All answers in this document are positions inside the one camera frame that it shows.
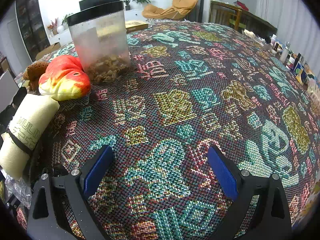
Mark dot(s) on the small potted plant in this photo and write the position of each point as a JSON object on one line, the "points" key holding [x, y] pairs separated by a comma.
{"points": [[127, 4]]}

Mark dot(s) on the dark glass display cabinet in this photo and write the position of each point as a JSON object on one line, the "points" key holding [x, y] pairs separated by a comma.
{"points": [[31, 27]]}

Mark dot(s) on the left green potted plant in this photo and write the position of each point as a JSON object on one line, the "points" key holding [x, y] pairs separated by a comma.
{"points": [[64, 21]]}

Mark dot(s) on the clear plastic container black lid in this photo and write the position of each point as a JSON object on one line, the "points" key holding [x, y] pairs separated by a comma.
{"points": [[99, 36]]}

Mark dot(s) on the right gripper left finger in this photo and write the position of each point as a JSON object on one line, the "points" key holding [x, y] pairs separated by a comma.
{"points": [[46, 216]]}

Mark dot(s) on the brown knitted scarf bundle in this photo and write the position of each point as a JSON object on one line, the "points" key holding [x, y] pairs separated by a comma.
{"points": [[33, 73]]}

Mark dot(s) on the red flower vase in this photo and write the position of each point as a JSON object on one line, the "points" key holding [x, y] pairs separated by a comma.
{"points": [[53, 26]]}

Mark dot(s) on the cream towel with strap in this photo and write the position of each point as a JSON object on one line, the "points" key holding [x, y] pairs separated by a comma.
{"points": [[25, 129]]}

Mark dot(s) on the red yellow fish plush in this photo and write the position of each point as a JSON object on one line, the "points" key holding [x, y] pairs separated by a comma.
{"points": [[64, 79]]}

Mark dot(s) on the dark wooden bench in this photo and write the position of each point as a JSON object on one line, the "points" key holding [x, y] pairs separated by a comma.
{"points": [[260, 27]]}

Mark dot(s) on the orange lounge chair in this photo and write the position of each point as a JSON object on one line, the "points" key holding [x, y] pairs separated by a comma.
{"points": [[178, 10]]}

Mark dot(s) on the black flat television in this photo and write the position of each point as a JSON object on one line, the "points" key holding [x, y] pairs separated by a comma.
{"points": [[86, 4]]}

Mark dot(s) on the wooden chair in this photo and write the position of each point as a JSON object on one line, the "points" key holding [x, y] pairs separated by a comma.
{"points": [[226, 14]]}

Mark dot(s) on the grey storage bin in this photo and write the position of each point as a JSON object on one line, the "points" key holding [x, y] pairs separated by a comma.
{"points": [[8, 89]]}

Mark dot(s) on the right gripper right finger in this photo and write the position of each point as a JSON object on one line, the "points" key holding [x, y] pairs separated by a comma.
{"points": [[271, 219]]}

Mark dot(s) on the colourful woven table cloth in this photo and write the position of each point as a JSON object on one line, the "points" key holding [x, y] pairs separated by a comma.
{"points": [[193, 85]]}

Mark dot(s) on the yellow flat box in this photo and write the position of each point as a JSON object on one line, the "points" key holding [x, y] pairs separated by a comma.
{"points": [[135, 25]]}

